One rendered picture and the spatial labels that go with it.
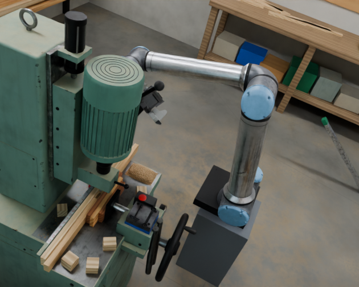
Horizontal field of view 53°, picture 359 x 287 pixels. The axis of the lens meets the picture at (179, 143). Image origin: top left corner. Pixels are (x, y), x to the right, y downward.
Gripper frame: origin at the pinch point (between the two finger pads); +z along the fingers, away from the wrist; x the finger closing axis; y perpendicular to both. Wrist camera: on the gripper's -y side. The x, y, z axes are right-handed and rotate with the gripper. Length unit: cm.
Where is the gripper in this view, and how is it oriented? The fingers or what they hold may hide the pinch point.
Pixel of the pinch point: (146, 109)
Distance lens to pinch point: 125.8
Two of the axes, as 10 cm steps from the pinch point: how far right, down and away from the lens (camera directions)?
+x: 5.7, 7.6, 3.2
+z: 2.2, 2.4, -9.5
